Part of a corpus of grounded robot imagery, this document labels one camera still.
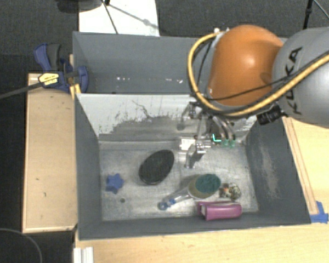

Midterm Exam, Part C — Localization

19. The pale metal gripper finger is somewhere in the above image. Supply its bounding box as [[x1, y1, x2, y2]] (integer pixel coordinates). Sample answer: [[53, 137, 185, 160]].
[[179, 137, 193, 169], [191, 142, 208, 170]]

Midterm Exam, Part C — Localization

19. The dark green round pad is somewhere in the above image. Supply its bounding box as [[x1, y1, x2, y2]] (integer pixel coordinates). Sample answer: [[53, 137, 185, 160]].
[[195, 173, 222, 193]]

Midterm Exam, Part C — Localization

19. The black oval disc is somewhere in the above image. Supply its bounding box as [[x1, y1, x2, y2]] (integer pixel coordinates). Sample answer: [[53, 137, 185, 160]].
[[138, 149, 175, 186]]

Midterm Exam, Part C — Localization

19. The clear plastic bottle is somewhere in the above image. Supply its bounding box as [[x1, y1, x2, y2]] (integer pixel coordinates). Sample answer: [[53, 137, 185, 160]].
[[157, 174, 206, 211]]

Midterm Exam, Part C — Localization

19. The speckled stone-like lump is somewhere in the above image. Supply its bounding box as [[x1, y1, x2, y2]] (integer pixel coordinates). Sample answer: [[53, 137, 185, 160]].
[[218, 182, 242, 202]]

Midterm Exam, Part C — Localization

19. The purple plastic container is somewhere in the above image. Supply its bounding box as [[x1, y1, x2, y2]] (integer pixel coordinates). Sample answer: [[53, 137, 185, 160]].
[[196, 201, 243, 221]]

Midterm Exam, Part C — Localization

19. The blue star-shaped toy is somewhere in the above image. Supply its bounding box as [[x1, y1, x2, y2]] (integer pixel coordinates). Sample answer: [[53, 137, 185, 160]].
[[105, 173, 126, 195]]

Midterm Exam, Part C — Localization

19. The grey metal bin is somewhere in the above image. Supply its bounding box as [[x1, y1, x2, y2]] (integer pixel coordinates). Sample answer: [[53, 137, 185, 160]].
[[72, 31, 313, 241]]

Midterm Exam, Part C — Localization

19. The black cylinder on white bracket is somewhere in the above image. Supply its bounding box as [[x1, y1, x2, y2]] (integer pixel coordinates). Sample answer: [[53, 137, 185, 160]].
[[256, 105, 288, 126]]

